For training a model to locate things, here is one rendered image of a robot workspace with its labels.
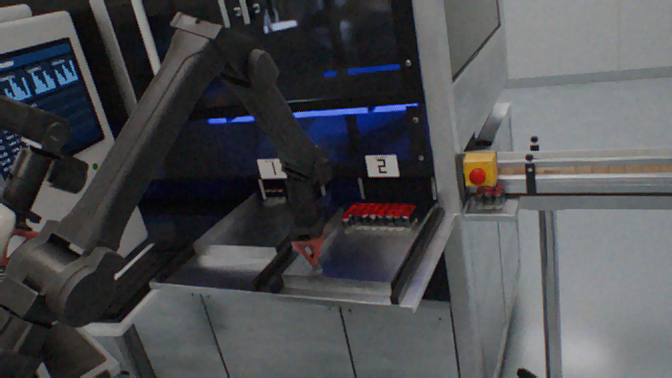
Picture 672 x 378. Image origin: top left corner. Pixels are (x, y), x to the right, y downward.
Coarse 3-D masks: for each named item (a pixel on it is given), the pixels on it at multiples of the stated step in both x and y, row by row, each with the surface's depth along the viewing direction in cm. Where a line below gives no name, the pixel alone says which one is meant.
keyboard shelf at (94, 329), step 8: (128, 264) 167; (120, 272) 163; (152, 296) 148; (144, 304) 144; (136, 312) 141; (128, 320) 138; (88, 328) 138; (96, 328) 137; (104, 328) 136; (112, 328) 135; (120, 328) 135; (128, 328) 138
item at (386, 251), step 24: (336, 216) 147; (432, 216) 139; (336, 240) 140; (360, 240) 137; (384, 240) 135; (408, 240) 133; (336, 264) 129; (360, 264) 127; (384, 264) 125; (312, 288) 121; (336, 288) 118; (360, 288) 115; (384, 288) 113
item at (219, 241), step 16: (256, 192) 173; (240, 208) 165; (256, 208) 169; (272, 208) 167; (288, 208) 164; (224, 224) 158; (240, 224) 160; (256, 224) 158; (272, 224) 156; (288, 224) 154; (208, 240) 152; (224, 240) 152; (240, 240) 150; (256, 240) 148; (272, 240) 147; (288, 240) 141; (224, 256) 143; (240, 256) 141; (256, 256) 139; (272, 256) 137
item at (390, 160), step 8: (368, 160) 144; (376, 160) 143; (392, 160) 142; (368, 168) 145; (376, 168) 145; (384, 168) 144; (392, 168) 143; (376, 176) 146; (384, 176) 145; (392, 176) 144
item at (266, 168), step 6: (258, 162) 159; (264, 162) 158; (270, 162) 157; (276, 162) 156; (264, 168) 159; (270, 168) 158; (276, 168) 157; (264, 174) 160; (270, 174) 159; (276, 174) 158; (282, 174) 157
